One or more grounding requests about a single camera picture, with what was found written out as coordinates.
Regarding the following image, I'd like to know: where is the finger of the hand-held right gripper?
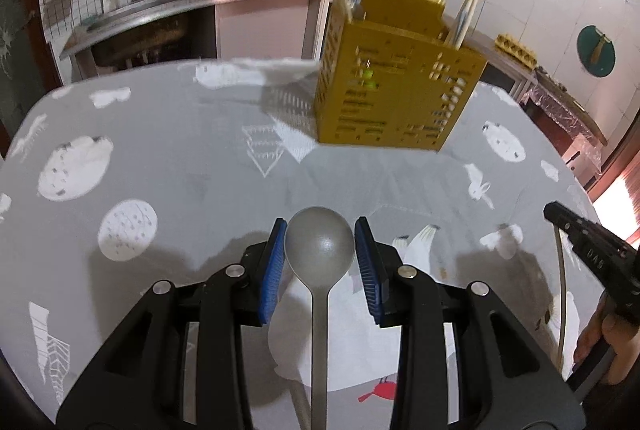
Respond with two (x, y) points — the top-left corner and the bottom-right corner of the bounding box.
(544, 202), (588, 235)

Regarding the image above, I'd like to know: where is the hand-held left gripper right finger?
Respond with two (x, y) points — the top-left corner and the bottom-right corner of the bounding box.
(354, 216), (586, 430)

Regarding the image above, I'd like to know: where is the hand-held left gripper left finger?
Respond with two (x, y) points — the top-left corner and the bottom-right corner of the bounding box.
(56, 217), (288, 430)

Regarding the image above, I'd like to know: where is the grey metal spoon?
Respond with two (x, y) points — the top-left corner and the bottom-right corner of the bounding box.
(284, 206), (354, 430)

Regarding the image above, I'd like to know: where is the green handled metal utensil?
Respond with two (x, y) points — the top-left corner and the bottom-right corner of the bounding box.
(350, 70), (378, 90)

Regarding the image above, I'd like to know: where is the yellow perforated utensil holder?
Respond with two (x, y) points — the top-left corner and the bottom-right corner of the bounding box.
(314, 0), (488, 154)

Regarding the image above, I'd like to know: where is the person's right hand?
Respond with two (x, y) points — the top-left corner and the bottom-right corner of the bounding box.
(572, 295), (640, 386)

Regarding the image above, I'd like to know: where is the green round board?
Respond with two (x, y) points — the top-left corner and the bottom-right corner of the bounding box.
(576, 26), (617, 78)

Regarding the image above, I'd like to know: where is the yellow egg carton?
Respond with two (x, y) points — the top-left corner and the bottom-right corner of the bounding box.
(494, 34), (538, 66)

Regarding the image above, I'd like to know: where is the kitchen counter cabinet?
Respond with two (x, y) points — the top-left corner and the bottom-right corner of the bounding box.
(215, 0), (538, 105)

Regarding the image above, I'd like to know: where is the steel kitchen sink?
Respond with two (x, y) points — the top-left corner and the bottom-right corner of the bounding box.
(59, 0), (216, 70)

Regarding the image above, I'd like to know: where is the brown frosted glass door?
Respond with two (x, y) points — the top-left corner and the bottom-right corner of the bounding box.
(0, 0), (66, 155)

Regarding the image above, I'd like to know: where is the grey cable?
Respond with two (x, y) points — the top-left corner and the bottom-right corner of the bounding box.
(554, 230), (570, 368)

